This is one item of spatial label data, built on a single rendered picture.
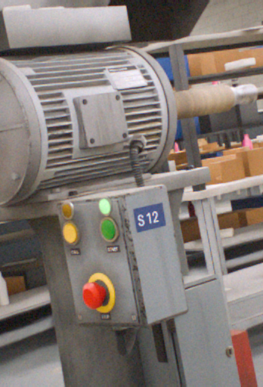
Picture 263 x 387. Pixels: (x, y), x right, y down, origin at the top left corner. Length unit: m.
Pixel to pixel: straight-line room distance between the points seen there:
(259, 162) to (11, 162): 3.82
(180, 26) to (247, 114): 7.22
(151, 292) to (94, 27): 0.57
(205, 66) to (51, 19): 7.34
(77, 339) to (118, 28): 0.58
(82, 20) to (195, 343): 0.60
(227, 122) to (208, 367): 7.52
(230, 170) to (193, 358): 3.56
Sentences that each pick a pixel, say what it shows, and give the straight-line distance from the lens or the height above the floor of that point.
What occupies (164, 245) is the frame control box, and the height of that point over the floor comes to 1.03.
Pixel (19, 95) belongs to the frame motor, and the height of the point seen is 1.30.
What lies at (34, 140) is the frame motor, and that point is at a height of 1.22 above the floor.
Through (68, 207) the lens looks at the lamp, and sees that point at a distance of 1.48.
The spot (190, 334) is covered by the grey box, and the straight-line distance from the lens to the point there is 1.70.
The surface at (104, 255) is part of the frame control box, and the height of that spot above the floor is 1.03.
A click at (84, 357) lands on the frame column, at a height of 0.82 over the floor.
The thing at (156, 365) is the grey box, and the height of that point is 0.80.
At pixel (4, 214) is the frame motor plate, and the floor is 1.10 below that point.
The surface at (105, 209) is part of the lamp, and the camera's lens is 1.42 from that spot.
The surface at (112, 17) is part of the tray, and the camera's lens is 1.82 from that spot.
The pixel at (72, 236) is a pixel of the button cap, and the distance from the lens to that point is 1.49.
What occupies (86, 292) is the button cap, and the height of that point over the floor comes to 0.98.
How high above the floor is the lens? 1.19
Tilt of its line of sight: 3 degrees down
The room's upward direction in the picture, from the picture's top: 10 degrees counter-clockwise
